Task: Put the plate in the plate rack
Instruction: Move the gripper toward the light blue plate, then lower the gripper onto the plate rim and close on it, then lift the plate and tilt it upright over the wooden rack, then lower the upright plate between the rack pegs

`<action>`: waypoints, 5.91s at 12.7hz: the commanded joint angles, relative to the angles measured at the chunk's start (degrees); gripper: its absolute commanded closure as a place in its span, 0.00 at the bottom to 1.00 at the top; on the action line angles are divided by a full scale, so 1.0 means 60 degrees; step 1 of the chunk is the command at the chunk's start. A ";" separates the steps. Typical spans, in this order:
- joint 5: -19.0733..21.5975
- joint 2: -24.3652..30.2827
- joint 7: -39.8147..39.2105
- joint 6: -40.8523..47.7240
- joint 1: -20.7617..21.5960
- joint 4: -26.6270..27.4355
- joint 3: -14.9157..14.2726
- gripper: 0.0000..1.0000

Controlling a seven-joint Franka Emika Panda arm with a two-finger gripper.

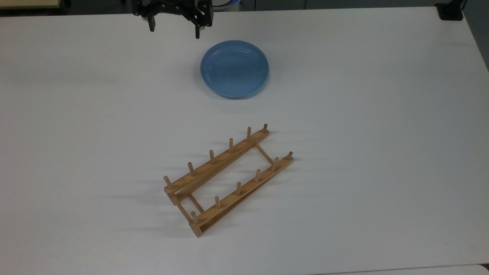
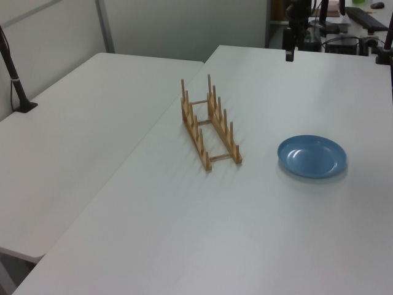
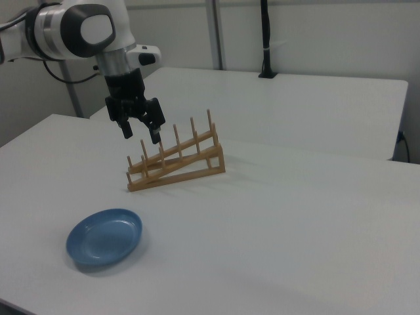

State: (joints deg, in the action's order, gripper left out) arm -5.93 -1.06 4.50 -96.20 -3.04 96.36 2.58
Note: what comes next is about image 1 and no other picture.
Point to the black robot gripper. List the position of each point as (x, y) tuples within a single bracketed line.
[(172, 7)]

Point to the beige wooden desk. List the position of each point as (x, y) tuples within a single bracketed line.
[(26, 4)]

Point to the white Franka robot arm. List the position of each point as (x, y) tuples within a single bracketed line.
[(226, 3)]

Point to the wooden plate rack with pegs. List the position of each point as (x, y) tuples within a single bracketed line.
[(208, 170)]

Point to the black table clamp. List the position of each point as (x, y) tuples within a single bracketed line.
[(450, 11)]

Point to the blue round plate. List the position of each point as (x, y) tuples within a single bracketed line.
[(234, 68)]

